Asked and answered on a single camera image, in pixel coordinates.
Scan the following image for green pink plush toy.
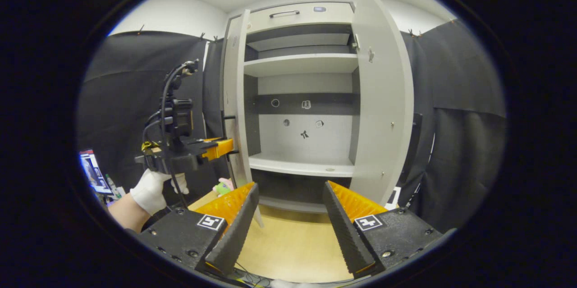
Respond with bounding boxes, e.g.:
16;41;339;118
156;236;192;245
213;178;235;197

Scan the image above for white portrait book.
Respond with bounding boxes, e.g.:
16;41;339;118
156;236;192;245
388;187;403;211

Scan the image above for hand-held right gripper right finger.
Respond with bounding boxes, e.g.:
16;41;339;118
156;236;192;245
322;180;444;279

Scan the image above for computer screen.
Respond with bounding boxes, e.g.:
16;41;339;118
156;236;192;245
79;148;112;195

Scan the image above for small bottle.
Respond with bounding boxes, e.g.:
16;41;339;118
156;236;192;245
105;174;119;198

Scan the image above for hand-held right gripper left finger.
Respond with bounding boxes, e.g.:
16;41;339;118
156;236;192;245
135;182;261;275

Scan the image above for black backdrop cloth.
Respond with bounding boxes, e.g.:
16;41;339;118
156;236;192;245
77;30;226;225
399;18;508;233

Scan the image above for light grey shoe cabinet door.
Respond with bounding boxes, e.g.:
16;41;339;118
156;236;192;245
349;0;414;207
222;9;265;229

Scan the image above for thin black floor cable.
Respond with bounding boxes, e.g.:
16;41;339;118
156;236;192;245
234;262;272;287

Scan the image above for grey double-door shoe cabinet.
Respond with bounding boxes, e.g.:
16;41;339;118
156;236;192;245
221;1;361;214

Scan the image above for grey cabinet drawer front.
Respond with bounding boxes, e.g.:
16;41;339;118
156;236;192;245
247;2;354;34

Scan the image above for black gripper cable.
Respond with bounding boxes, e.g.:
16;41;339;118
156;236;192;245
142;59;200;210

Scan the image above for white cabinet shelf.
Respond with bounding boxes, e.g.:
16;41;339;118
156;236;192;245
248;152;356;178
247;33;351;52
244;53;359;78

